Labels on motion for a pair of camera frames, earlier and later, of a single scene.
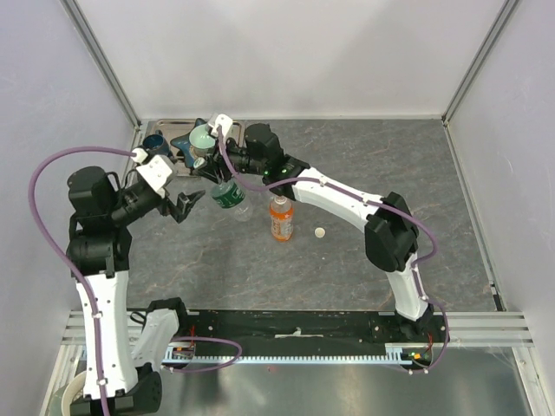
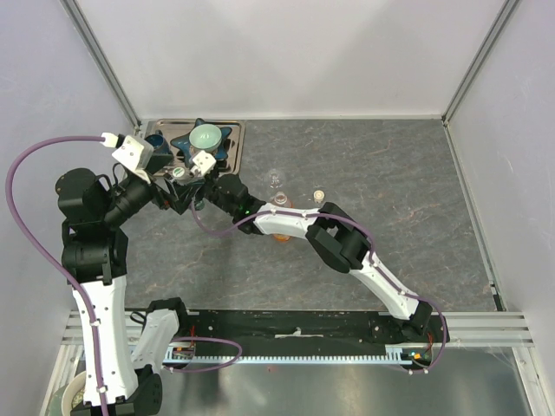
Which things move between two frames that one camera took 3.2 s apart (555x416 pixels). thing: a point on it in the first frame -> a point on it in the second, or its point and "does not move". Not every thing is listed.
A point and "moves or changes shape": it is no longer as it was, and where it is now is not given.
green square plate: x=55 y=406 does not move
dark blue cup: x=157 y=144 does not move
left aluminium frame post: x=87 y=33 does not move
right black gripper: x=218 y=159 -> x=207 y=177
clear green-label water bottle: x=229 y=195 moves or changes shape
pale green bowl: x=201 y=140 does not move
